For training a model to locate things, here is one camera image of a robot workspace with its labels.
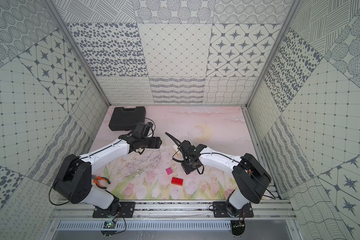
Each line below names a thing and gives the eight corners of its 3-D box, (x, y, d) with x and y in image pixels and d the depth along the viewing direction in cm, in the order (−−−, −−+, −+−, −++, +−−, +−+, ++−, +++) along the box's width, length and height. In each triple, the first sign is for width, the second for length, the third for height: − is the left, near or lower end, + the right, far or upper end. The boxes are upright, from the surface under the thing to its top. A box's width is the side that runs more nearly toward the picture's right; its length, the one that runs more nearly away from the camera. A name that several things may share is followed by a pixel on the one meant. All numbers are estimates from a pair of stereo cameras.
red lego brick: (170, 183, 85) (170, 182, 83) (171, 177, 87) (171, 176, 85) (182, 186, 84) (182, 185, 82) (183, 180, 86) (183, 179, 84)
